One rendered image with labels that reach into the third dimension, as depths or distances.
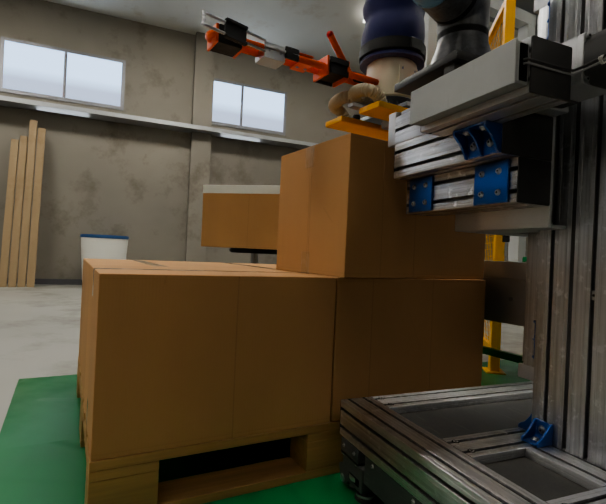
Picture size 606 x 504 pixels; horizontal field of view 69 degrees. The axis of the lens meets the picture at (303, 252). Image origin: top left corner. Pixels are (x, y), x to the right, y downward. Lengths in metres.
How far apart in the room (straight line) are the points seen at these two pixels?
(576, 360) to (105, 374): 0.97
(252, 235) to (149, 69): 5.18
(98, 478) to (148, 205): 6.25
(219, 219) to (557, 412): 2.27
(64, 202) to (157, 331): 6.22
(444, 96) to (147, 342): 0.80
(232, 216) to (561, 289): 2.17
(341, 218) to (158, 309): 0.54
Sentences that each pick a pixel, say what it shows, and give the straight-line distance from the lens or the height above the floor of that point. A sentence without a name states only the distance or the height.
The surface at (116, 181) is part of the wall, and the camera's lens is 7.22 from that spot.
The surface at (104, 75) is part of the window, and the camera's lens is 7.56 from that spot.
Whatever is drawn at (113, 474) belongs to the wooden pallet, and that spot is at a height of 0.11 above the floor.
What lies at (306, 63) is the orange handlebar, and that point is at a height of 1.17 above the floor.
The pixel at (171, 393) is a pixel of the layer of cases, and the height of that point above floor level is 0.27.
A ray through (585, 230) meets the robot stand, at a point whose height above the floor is 0.68.
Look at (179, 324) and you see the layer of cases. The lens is 1.07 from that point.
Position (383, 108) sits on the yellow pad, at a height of 1.05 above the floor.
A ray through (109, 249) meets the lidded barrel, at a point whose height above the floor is 0.54.
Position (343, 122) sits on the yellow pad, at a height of 1.05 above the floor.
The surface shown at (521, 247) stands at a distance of 5.16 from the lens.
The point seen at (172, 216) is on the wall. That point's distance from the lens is 7.22.
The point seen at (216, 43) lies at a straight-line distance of 1.34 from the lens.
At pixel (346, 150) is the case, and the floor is 0.90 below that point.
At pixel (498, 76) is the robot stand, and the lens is 0.82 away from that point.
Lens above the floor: 0.61
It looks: level
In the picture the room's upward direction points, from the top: 3 degrees clockwise
